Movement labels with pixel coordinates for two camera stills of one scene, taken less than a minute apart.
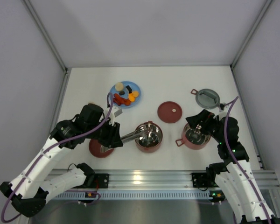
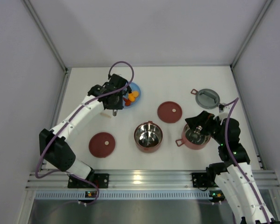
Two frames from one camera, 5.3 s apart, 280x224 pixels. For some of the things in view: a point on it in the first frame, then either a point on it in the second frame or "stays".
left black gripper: [112, 134] to [115, 106]
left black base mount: [97, 181] stays
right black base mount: [199, 179] stays
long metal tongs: [147, 136] to [114, 112]
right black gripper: [205, 120] stays
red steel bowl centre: [151, 140] stays
